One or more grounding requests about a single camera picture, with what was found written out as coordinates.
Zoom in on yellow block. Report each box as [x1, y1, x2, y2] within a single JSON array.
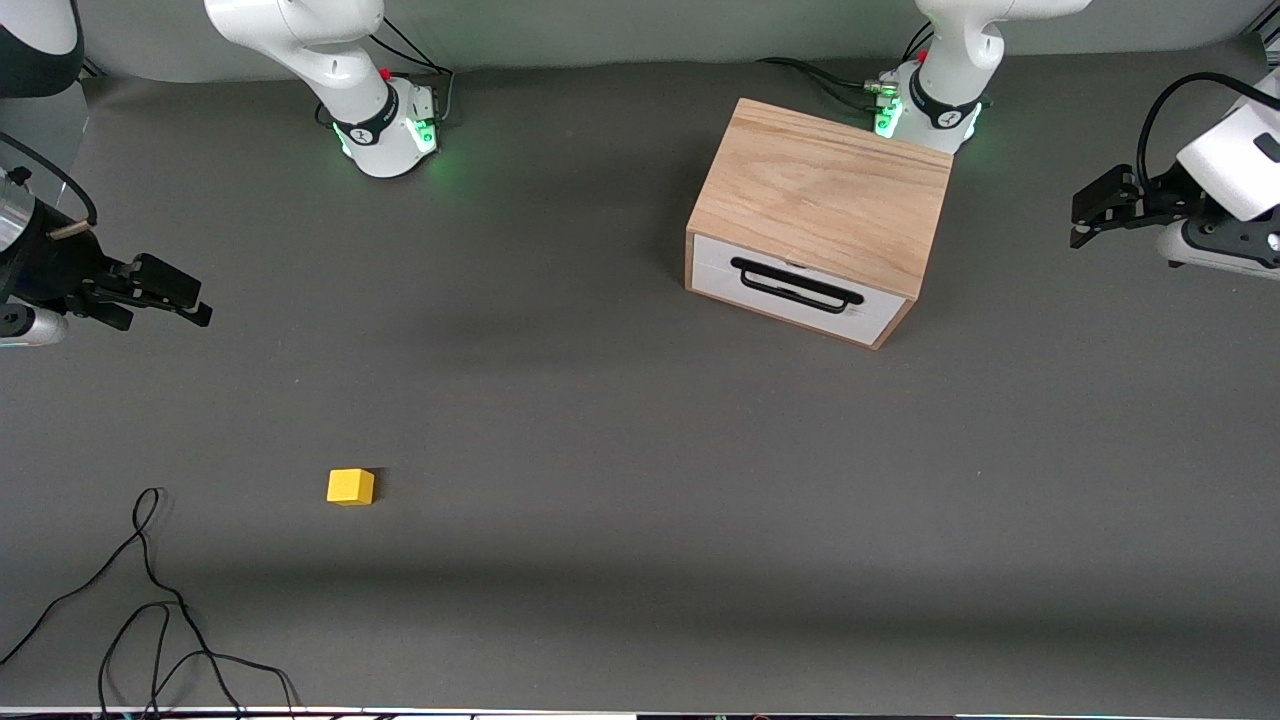
[[327, 468, 376, 507]]

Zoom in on black metal drawer handle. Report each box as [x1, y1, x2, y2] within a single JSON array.
[[731, 257, 864, 315]]

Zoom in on white-fronted wooden drawer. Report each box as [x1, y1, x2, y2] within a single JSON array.
[[690, 233, 907, 347]]

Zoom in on light wooden drawer cabinet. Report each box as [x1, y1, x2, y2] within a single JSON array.
[[685, 97, 954, 351]]

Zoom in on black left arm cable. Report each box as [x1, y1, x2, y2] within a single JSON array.
[[1135, 72, 1280, 191]]

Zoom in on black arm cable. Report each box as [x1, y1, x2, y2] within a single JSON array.
[[1135, 72, 1280, 191], [0, 135, 99, 226]]

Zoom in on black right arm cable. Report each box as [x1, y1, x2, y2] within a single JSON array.
[[0, 135, 99, 226]]

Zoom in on thin black loose cable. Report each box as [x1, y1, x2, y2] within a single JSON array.
[[97, 600, 301, 720], [0, 487, 246, 720]]

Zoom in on black left base cables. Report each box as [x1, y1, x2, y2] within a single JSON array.
[[755, 22, 936, 113]]

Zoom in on black base cables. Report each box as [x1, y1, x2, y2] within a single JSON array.
[[368, 15, 457, 128], [755, 22, 936, 113]]

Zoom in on black right base cables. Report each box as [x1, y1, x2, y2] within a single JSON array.
[[368, 15, 457, 128]]

